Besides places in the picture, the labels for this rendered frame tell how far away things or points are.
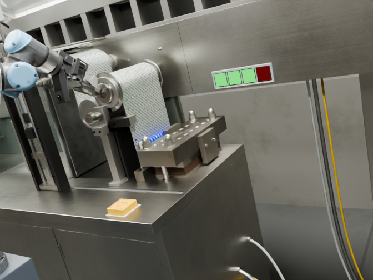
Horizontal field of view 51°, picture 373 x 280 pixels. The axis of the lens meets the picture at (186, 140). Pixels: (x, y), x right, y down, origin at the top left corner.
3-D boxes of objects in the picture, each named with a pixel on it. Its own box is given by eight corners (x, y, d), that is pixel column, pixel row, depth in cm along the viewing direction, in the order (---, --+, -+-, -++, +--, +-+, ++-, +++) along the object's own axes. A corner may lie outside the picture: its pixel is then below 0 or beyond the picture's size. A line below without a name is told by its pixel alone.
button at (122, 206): (108, 215, 127) (106, 208, 126) (122, 204, 132) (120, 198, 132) (124, 216, 123) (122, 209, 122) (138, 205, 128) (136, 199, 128)
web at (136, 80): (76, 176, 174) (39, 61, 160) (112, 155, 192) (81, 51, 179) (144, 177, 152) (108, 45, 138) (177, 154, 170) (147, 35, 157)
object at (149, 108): (135, 149, 149) (122, 101, 144) (170, 129, 167) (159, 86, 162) (136, 149, 149) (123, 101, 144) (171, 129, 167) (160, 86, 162)
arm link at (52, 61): (45, 65, 122) (29, 69, 127) (57, 72, 126) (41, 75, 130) (51, 44, 124) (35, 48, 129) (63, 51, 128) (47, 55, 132)
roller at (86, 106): (84, 129, 159) (75, 100, 156) (124, 111, 179) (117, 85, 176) (105, 128, 152) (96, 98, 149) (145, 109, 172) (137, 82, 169)
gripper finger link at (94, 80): (107, 81, 144) (88, 69, 137) (104, 96, 142) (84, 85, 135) (102, 82, 146) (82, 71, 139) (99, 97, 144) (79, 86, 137)
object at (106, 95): (112, 104, 143) (97, 103, 147) (116, 103, 145) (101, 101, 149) (109, 84, 141) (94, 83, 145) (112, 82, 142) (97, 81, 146)
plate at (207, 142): (203, 163, 150) (196, 136, 147) (215, 153, 158) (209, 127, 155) (208, 163, 148) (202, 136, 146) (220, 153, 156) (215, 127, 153)
